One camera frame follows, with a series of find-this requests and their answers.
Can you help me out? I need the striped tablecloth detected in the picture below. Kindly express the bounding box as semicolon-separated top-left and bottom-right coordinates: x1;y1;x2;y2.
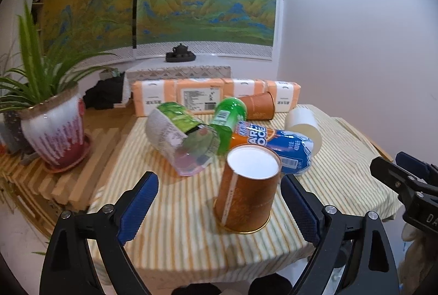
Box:
87;104;404;282

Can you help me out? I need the black cloth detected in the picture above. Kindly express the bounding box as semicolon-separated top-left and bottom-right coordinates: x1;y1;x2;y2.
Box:
83;77;124;110

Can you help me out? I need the wall shelf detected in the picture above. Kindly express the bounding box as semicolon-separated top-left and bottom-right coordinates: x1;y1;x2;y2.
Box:
30;0;50;44

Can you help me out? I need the green spider plant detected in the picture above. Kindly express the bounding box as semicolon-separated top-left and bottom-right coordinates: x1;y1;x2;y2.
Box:
0;0;120;118

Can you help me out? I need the white and red flower pot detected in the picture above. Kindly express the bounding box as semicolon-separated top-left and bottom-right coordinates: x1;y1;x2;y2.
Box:
19;81;87;168

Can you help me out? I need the red pot saucer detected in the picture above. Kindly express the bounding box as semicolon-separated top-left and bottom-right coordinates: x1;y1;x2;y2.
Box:
42;134;94;173

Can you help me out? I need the blue and orange drink bottle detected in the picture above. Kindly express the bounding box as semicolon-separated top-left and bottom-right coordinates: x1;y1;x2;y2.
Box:
229;122;315;177

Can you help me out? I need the person's right forearm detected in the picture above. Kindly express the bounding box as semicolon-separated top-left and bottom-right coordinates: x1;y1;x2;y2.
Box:
401;222;438;295

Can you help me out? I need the clear cup with green label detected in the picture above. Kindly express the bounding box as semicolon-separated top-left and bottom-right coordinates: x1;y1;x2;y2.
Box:
145;102;221;177

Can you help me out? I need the green plastic bottle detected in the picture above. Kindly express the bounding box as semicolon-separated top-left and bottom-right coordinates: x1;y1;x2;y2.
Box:
209;96;248;156

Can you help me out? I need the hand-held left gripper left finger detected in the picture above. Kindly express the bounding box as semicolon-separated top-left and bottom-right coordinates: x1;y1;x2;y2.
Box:
39;171;160;295

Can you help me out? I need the white patterned box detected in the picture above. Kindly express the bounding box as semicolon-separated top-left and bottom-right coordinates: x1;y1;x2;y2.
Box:
124;65;232;101

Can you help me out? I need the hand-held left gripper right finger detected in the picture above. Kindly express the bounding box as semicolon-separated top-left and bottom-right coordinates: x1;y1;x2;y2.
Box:
280;173;401;295

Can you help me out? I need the orange paper cup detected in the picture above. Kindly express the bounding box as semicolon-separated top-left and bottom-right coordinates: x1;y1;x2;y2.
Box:
238;92;276;121
214;146;282;234

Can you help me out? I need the small succulent plant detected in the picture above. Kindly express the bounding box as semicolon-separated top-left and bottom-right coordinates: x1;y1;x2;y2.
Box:
99;67;123;80

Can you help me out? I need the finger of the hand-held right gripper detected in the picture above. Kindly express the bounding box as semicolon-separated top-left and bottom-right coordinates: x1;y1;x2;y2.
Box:
396;151;438;183
370;157;438;211

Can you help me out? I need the white paper cup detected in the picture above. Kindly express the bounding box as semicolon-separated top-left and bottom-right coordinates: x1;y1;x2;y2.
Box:
285;106;323;156

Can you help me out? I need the black tea tray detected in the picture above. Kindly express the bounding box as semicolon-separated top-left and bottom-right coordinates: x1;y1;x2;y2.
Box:
166;51;197;62

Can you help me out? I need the grey flower pot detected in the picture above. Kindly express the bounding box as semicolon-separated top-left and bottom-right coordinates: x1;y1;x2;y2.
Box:
0;109;35;155

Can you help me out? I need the black teapot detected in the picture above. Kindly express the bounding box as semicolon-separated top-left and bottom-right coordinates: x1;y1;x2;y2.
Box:
171;43;191;57

